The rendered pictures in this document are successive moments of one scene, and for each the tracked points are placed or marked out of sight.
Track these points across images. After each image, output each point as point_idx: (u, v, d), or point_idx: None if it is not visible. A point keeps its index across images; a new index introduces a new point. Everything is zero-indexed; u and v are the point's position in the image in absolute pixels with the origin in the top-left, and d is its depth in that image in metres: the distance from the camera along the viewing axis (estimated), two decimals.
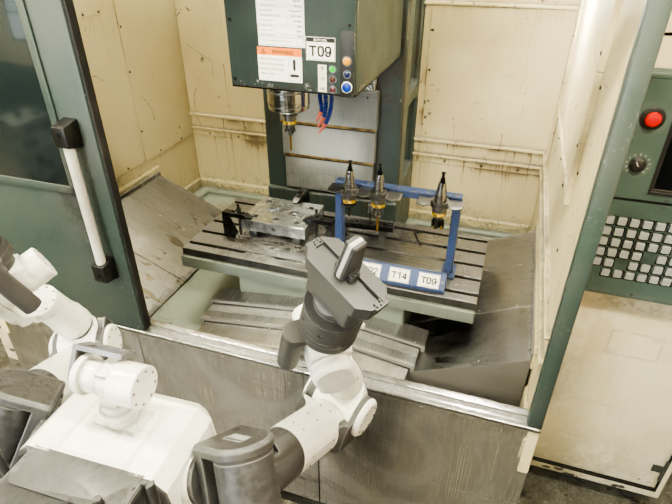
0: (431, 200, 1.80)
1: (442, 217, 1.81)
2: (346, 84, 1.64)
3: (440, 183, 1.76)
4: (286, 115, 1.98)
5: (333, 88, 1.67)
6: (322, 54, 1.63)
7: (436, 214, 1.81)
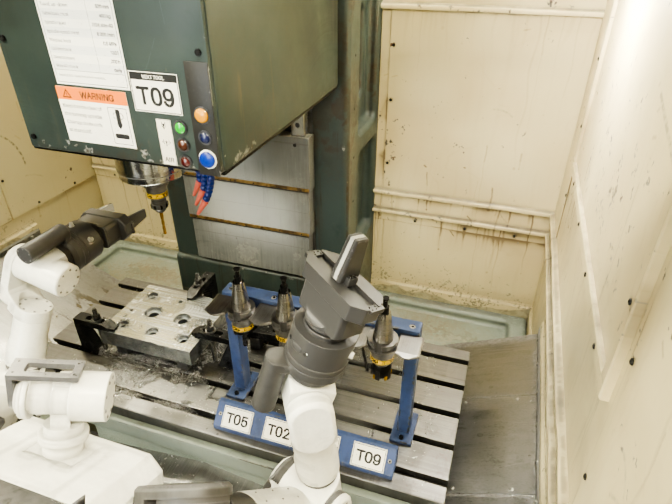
0: (368, 338, 1.08)
1: (387, 365, 1.09)
2: (205, 154, 0.92)
3: (380, 314, 1.04)
4: (147, 185, 1.26)
5: (185, 160, 0.95)
6: (159, 102, 0.91)
7: (376, 360, 1.09)
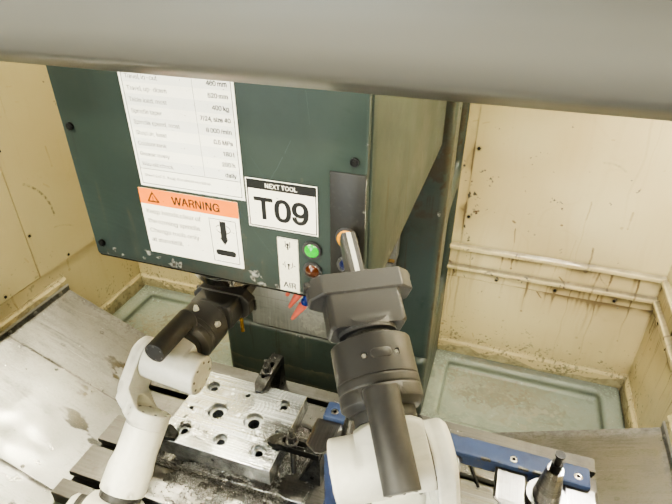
0: (528, 497, 0.84)
1: None
2: None
3: (551, 473, 0.80)
4: None
5: None
6: (286, 218, 0.67)
7: None
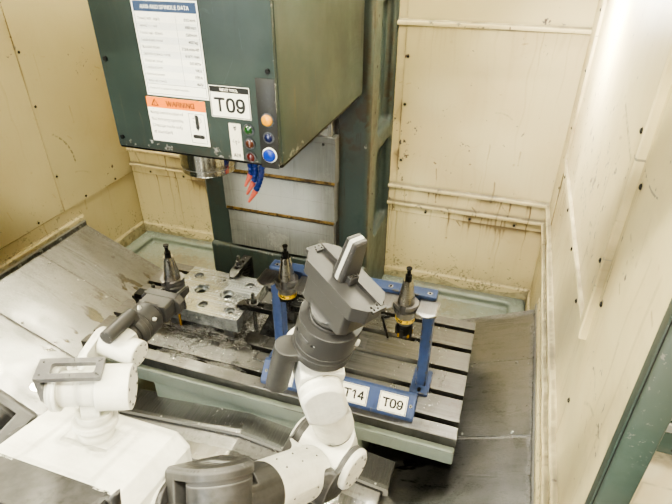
0: (394, 302, 1.32)
1: (409, 324, 1.33)
2: (268, 151, 1.16)
3: (405, 281, 1.28)
4: (167, 287, 1.40)
5: (251, 156, 1.18)
6: (232, 109, 1.15)
7: (400, 320, 1.33)
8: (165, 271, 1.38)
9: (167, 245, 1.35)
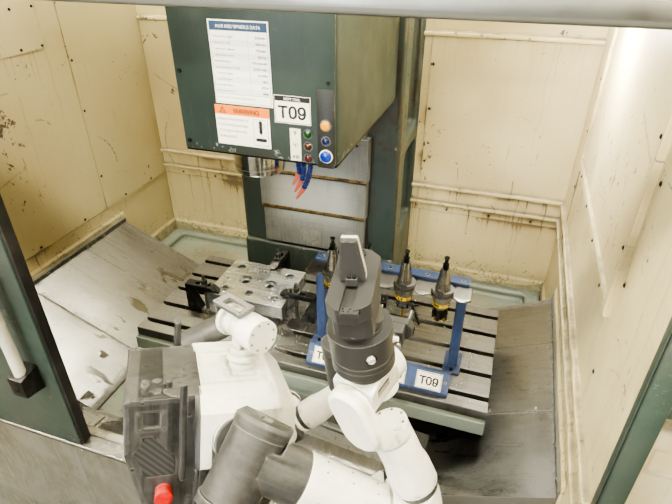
0: (432, 288, 1.47)
1: (445, 308, 1.48)
2: (325, 153, 1.31)
3: (442, 269, 1.43)
4: (401, 290, 1.49)
5: (308, 157, 1.33)
6: (294, 116, 1.29)
7: (437, 305, 1.48)
8: (403, 275, 1.47)
9: (409, 251, 1.44)
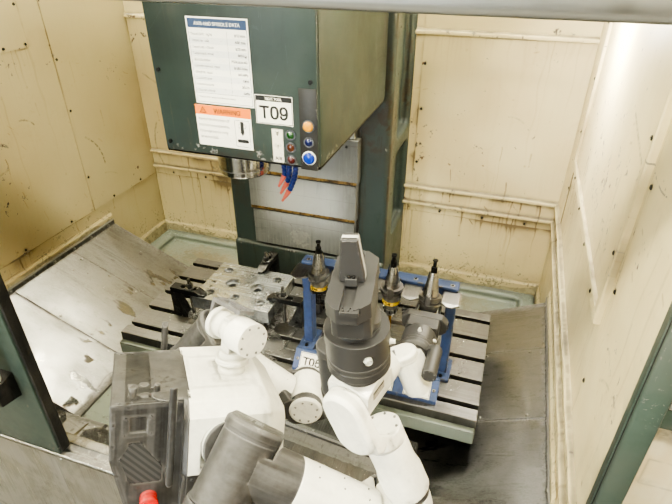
0: (419, 294, 1.42)
1: None
2: (308, 154, 1.27)
3: (430, 272, 1.39)
4: (388, 295, 1.45)
5: (291, 159, 1.30)
6: (276, 116, 1.26)
7: None
8: (390, 280, 1.43)
9: (396, 255, 1.40)
